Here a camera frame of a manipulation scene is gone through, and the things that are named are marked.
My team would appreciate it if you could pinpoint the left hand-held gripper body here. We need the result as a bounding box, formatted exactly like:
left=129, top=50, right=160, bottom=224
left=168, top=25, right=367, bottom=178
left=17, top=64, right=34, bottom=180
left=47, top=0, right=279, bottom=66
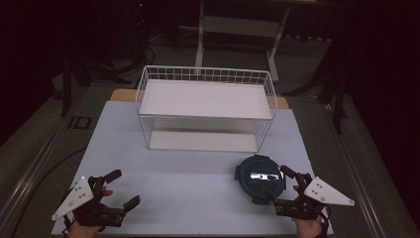
left=52, top=176, right=127, bottom=229

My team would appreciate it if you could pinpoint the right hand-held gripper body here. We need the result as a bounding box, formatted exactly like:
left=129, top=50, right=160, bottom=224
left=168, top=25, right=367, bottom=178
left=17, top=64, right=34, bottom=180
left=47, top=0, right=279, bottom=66
left=273, top=172, right=356, bottom=221

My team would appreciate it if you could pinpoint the dark teal round lidded container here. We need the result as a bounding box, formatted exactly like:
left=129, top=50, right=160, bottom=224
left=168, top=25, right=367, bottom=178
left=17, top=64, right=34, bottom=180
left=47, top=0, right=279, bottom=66
left=234, top=154, right=287, bottom=206

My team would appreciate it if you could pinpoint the person's left hand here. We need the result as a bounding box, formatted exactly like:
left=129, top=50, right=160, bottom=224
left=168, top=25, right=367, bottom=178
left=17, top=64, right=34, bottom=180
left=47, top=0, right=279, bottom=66
left=67, top=185, right=114, bottom=238

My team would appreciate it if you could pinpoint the person's right hand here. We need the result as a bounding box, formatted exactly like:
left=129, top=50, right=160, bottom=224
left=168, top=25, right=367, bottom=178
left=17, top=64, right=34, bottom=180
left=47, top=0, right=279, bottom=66
left=292, top=184, right=326, bottom=238

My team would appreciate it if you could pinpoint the pale blue table mat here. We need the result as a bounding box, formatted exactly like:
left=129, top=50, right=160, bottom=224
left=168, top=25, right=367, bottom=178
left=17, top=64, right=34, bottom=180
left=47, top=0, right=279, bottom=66
left=51, top=100, right=335, bottom=237

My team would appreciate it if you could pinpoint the black tripod stand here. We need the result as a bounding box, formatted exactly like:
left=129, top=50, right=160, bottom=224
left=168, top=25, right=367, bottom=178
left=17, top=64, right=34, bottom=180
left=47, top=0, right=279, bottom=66
left=52, top=49, right=133, bottom=117
left=281, top=33, right=352, bottom=135

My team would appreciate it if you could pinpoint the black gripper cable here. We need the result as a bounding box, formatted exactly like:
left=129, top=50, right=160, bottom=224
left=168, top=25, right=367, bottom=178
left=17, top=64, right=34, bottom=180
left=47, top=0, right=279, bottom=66
left=316, top=211, right=332, bottom=238

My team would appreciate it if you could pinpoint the metal floor rail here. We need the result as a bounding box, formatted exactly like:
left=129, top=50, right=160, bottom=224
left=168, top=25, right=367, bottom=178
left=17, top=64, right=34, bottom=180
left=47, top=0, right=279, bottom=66
left=319, top=101, right=388, bottom=238
left=0, top=108, right=78, bottom=232

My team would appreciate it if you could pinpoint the black floor cable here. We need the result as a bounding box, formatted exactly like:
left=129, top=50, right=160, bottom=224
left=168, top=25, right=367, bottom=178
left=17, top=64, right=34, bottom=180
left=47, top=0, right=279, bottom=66
left=9, top=147, right=87, bottom=238

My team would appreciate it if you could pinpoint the white wire shelf rack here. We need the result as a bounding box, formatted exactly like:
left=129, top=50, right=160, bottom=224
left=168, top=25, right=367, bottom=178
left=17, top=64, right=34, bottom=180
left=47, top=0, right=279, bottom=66
left=135, top=64, right=278, bottom=154

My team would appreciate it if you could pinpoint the white metal table frame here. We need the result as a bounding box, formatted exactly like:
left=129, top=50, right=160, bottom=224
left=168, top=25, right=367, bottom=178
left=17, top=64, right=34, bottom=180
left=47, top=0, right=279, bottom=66
left=194, top=0, right=292, bottom=82

